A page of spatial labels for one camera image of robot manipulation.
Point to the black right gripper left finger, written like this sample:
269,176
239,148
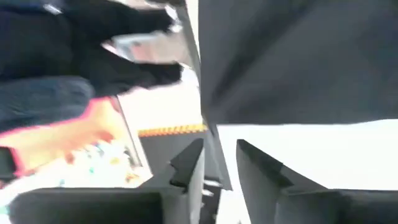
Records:
93,207

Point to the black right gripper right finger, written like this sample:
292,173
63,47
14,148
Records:
311,207

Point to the hazard striped floor mat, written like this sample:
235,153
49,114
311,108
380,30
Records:
168,146

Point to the person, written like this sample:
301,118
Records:
40,102

